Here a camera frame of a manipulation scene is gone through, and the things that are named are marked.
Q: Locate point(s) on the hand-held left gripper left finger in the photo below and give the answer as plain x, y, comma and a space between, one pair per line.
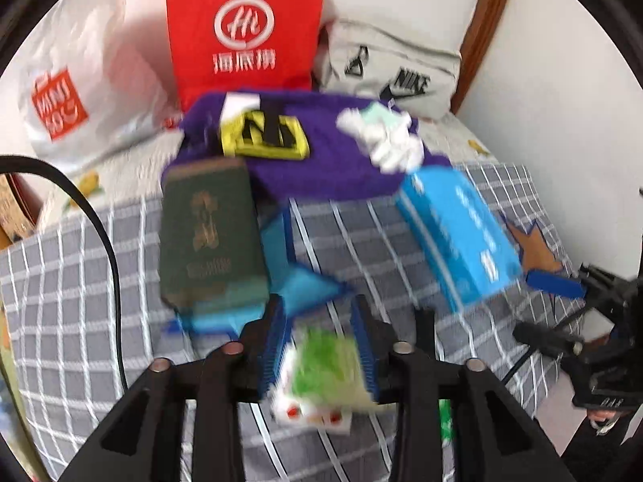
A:
274, 351

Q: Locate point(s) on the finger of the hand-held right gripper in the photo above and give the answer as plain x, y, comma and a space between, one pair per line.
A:
545, 337
552, 281

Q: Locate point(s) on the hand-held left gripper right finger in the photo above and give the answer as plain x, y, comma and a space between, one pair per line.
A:
365, 351

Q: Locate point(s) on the green white snack packet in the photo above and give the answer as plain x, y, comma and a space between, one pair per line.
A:
326, 371

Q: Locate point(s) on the yellow black pouch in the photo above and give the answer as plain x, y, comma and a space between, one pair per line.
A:
266, 133

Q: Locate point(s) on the person's right hand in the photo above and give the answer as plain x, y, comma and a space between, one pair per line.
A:
605, 419

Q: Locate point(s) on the green white card packet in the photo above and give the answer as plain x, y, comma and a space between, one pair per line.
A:
446, 419

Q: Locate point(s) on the blue tissue box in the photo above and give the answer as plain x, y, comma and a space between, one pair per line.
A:
457, 231

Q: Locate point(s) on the dark green tea tin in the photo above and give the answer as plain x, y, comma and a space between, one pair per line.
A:
211, 231

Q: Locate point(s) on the purple towel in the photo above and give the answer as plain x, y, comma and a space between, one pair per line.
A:
331, 170

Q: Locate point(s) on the grey checked blanket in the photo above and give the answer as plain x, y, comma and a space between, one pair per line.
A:
65, 271

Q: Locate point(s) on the grey waist bag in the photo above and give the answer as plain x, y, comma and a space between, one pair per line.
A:
392, 70

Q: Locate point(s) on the framed picture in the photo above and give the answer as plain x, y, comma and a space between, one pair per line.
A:
17, 211

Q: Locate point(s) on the red paper bag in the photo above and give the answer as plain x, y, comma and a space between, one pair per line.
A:
241, 25

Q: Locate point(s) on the white plastic shopping bag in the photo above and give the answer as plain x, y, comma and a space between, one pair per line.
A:
90, 60

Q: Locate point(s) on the brown wooden frame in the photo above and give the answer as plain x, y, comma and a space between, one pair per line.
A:
487, 25

